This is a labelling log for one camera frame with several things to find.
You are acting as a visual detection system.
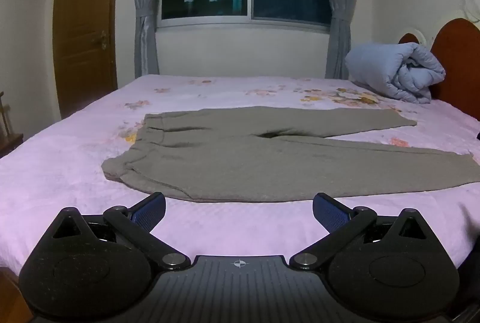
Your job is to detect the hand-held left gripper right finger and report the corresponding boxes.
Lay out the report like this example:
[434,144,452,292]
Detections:
[289,192,440,270]

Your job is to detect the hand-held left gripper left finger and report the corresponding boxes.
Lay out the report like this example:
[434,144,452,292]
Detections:
[40,192,193,270]

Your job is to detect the grey-green pants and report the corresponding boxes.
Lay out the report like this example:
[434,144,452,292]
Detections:
[101,106,480,203]

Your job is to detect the bed with pink floral sheet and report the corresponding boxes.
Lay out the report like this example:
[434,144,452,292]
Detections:
[0,73,480,276]

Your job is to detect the rolled light blue quilt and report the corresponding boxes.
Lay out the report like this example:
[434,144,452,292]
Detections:
[344,42,447,105]

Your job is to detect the wooden chair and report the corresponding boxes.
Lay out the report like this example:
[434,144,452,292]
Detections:
[0,91,24,159]

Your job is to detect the brown wooden door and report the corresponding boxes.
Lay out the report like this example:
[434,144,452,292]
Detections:
[52,0,123,120]

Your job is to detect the brown wooden headboard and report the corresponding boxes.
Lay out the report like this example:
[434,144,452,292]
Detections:
[397,10,480,121]

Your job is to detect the grey curtain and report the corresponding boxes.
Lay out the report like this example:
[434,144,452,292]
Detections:
[129,0,173,78]
[316,0,363,80]

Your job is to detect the brass door handle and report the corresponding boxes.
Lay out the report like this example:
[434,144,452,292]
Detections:
[91,30,109,51]

